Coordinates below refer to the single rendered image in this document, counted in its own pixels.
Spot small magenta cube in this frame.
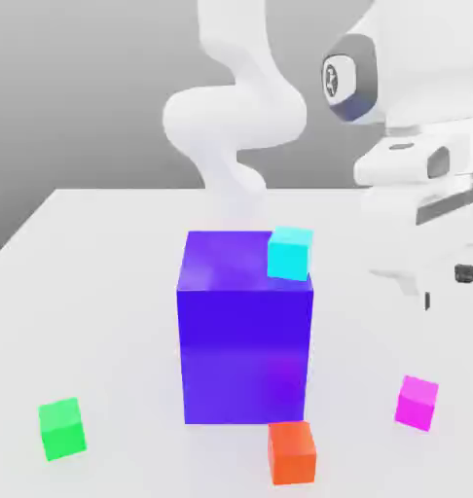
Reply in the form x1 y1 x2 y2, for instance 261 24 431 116
393 374 440 433

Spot large purple box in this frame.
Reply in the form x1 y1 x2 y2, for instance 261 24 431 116
176 230 314 426

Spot small green cube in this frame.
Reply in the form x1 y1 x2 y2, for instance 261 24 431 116
37 396 89 463

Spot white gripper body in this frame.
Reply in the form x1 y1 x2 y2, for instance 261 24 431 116
359 172 473 278

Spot small cyan cube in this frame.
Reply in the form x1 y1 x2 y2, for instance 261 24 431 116
266 226 314 283

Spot small orange cube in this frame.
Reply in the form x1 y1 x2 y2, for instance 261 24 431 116
267 420 318 486

